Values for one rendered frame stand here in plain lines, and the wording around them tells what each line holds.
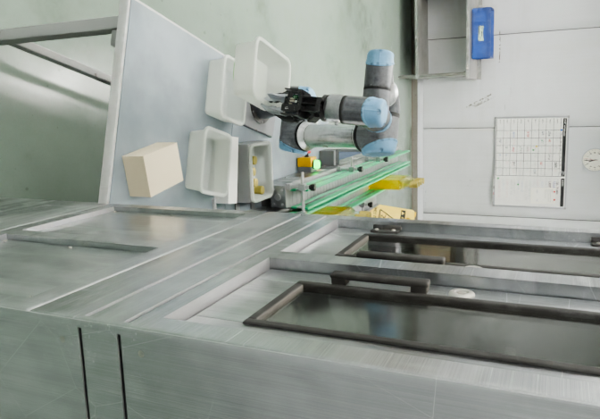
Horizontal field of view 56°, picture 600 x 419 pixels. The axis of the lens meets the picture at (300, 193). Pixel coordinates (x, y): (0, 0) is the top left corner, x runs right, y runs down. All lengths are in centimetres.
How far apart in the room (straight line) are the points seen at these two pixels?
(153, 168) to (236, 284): 84
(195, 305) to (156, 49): 116
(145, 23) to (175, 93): 24
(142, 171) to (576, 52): 690
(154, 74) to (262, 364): 131
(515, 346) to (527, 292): 18
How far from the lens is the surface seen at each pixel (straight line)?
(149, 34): 182
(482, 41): 747
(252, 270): 92
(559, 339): 74
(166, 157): 172
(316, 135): 212
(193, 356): 68
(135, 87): 175
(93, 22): 190
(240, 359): 64
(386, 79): 158
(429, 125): 819
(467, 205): 823
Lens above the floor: 187
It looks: 24 degrees down
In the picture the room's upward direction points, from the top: 92 degrees clockwise
